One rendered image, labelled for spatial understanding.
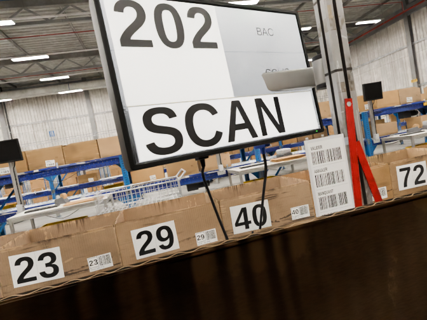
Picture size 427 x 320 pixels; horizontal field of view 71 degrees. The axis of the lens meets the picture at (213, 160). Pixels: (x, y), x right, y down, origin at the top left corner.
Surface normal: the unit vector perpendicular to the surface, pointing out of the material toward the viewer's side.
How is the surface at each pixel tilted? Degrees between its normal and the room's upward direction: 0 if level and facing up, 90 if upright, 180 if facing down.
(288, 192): 90
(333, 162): 90
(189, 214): 90
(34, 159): 87
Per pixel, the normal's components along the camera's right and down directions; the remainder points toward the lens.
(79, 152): 0.22, 0.00
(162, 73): 0.51, -0.12
